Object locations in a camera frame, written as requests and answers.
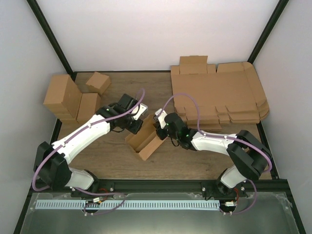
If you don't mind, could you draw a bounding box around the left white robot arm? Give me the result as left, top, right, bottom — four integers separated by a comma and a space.
32, 94, 148, 197

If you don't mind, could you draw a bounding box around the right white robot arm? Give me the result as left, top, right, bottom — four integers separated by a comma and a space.
154, 109, 272, 196

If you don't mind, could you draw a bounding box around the small tilted cardboard box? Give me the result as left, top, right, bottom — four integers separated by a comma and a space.
86, 72, 111, 95

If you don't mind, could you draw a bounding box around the tall folded cardboard box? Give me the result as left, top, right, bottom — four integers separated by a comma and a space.
43, 75, 82, 124

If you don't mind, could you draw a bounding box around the stack of flat cardboard blanks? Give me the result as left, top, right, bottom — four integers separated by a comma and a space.
171, 56, 269, 131

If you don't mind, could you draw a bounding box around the clear plastic sheet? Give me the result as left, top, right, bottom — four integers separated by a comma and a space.
21, 193, 299, 234

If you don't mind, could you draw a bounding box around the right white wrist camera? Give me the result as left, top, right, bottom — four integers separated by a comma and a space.
154, 108, 167, 129

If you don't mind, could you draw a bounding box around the light blue slotted cable duct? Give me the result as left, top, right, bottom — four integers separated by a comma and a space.
35, 199, 220, 211

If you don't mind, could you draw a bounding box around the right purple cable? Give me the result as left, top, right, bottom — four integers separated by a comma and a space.
162, 94, 273, 216

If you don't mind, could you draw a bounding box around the black aluminium frame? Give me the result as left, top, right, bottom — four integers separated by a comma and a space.
27, 0, 306, 234

